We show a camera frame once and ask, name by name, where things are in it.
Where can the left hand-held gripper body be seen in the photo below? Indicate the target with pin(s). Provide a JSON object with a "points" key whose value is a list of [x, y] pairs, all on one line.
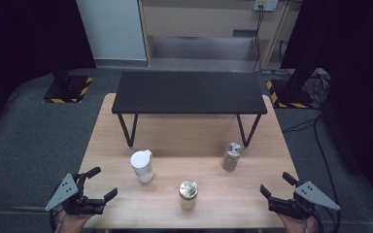
{"points": [[65, 191]]}

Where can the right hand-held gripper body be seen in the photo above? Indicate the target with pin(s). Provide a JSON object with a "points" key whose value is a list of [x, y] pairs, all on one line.
{"points": [[314, 195]]}

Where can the white-lidded jar of white powder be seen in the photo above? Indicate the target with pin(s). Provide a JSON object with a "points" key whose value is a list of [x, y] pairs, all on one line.
{"points": [[141, 160]]}

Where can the metal-lidded jar of yellow grains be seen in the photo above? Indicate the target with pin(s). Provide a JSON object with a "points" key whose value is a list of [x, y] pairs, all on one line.
{"points": [[188, 189]]}

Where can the person's left hand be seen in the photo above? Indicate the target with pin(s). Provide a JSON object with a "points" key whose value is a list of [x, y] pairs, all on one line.
{"points": [[71, 224]]}

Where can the person's right hand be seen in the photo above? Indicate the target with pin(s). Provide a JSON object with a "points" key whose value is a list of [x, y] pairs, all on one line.
{"points": [[299, 226]]}

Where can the striped-edge black stand base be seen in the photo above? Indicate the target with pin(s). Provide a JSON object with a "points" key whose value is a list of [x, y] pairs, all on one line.
{"points": [[66, 92], [291, 97]]}

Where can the white panel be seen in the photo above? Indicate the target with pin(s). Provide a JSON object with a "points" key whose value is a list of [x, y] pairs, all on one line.
{"points": [[111, 29]]}

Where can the black curtain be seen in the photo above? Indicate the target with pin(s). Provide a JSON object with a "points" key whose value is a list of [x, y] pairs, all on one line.
{"points": [[359, 48], [19, 39]]}

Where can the white power strip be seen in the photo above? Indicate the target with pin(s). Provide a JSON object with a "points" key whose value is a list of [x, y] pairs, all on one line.
{"points": [[265, 4]]}

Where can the light wooden desk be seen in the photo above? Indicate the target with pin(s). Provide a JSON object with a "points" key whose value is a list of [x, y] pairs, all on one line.
{"points": [[191, 19]]}

